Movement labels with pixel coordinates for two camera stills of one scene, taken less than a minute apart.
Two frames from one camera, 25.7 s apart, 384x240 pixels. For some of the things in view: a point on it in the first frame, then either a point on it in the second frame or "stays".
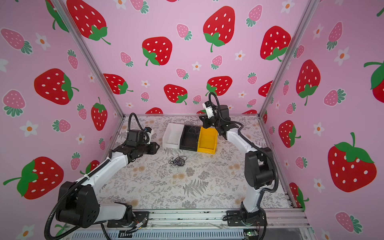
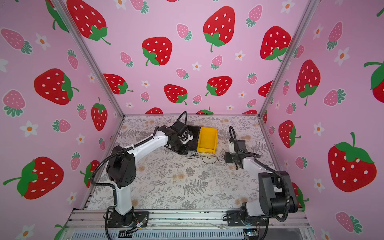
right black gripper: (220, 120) → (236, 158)
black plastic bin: (189, 138) stays
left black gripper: (153, 149) → (184, 151)
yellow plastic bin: (207, 140) stays
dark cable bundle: (179, 161) → (209, 161)
